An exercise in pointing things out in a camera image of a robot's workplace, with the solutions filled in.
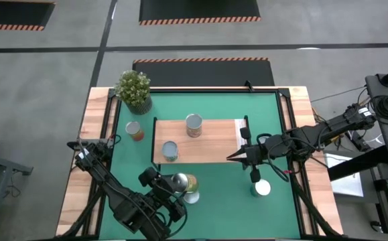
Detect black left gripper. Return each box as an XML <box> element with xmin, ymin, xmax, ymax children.
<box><xmin>138</xmin><ymin>167</ymin><xmax>186</xmax><ymax>222</ymax></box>

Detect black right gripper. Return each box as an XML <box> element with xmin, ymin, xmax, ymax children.
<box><xmin>226</xmin><ymin>127</ymin><xmax>272</xmax><ymax>184</ymax></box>

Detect tin can green yellow label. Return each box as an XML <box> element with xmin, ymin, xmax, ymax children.
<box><xmin>171</xmin><ymin>172</ymin><xmax>200</xmax><ymax>194</ymax></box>

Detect white-lidded tin can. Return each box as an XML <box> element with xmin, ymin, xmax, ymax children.
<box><xmin>182</xmin><ymin>190</ymin><xmax>201</xmax><ymax>205</ymax></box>

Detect tin can yellow red label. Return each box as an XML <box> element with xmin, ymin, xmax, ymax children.
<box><xmin>185</xmin><ymin>113</ymin><xmax>204</xmax><ymax>139</ymax></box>

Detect tin can red orange label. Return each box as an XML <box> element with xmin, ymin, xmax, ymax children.
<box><xmin>125</xmin><ymin>120</ymin><xmax>145</xmax><ymax>142</ymax></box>

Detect black floor mat hazard stripes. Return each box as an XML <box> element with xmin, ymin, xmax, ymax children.
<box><xmin>0</xmin><ymin>0</ymin><xmax>57</xmax><ymax>31</ymax></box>
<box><xmin>132</xmin><ymin>57</ymin><xmax>275</xmax><ymax>87</ymax></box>
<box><xmin>139</xmin><ymin>0</ymin><xmax>261</xmax><ymax>26</ymax></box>

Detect white paper sheet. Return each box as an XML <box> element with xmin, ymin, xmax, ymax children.
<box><xmin>326</xmin><ymin>153</ymin><xmax>365</xmax><ymax>197</ymax></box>

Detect potted green plant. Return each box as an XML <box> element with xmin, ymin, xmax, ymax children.
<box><xmin>115</xmin><ymin>69</ymin><xmax>153</xmax><ymax>116</ymax></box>

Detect black metal bar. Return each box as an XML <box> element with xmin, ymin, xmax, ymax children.
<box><xmin>327</xmin><ymin>145</ymin><xmax>388</xmax><ymax>181</ymax></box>

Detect black computer mouse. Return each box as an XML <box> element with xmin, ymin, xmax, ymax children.
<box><xmin>369</xmin><ymin>220</ymin><xmax>384</xmax><ymax>234</ymax></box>

